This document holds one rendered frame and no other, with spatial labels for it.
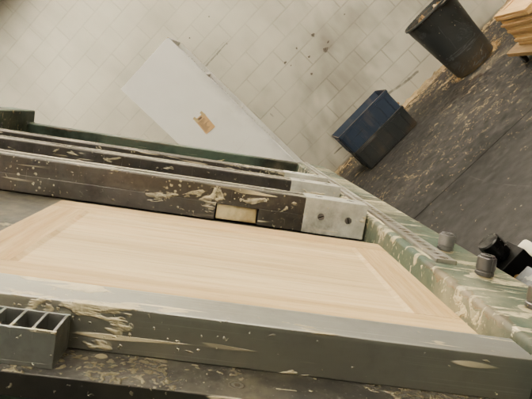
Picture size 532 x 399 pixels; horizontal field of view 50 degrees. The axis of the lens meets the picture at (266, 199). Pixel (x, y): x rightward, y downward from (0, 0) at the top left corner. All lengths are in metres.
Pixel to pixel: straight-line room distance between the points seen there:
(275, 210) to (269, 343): 0.64
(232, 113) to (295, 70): 1.56
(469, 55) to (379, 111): 0.88
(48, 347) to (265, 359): 0.17
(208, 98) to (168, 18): 1.69
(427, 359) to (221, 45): 5.74
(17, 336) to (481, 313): 0.46
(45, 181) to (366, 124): 4.23
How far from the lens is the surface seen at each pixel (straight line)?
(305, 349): 0.49
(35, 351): 0.47
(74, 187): 1.14
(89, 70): 6.42
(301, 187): 1.40
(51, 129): 2.43
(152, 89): 4.83
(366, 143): 5.17
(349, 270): 0.82
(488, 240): 1.02
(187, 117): 4.79
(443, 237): 0.91
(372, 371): 0.51
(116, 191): 1.12
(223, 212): 1.11
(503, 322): 0.62
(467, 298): 0.69
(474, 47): 5.30
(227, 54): 6.14
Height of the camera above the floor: 1.24
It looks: 8 degrees down
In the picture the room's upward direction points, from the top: 46 degrees counter-clockwise
